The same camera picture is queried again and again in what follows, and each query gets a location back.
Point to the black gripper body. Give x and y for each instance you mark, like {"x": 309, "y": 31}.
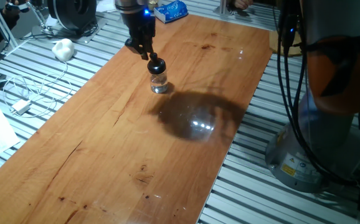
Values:
{"x": 139, "y": 25}

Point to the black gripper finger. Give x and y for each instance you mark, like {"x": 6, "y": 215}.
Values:
{"x": 150, "y": 45}
{"x": 138, "y": 46}

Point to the clear glass jar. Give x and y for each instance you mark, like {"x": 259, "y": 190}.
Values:
{"x": 159, "y": 82}

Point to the black handheld device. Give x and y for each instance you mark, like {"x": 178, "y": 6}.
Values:
{"x": 8, "y": 6}

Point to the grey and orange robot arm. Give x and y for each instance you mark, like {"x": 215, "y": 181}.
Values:
{"x": 332, "y": 77}

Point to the bare helper hand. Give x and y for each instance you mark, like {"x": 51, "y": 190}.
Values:
{"x": 243, "y": 3}

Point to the operator hand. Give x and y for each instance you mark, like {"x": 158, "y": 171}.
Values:
{"x": 15, "y": 13}

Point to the blue tissue pack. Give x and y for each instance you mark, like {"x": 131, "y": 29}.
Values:
{"x": 170, "y": 12}

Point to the white lumpy plastic object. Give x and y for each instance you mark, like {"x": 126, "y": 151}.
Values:
{"x": 63, "y": 49}

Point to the brown wooden board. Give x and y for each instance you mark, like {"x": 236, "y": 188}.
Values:
{"x": 105, "y": 140}

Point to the silver metal stand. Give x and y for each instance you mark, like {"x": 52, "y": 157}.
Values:
{"x": 40, "y": 18}

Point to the round wooden disc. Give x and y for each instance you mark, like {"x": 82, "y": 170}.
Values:
{"x": 275, "y": 46}

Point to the white charger adapter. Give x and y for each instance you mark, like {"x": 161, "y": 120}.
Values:
{"x": 20, "y": 107}

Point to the silver post foot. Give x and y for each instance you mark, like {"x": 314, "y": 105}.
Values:
{"x": 225, "y": 6}

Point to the aluminium frame post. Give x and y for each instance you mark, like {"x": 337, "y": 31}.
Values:
{"x": 1, "y": 25}

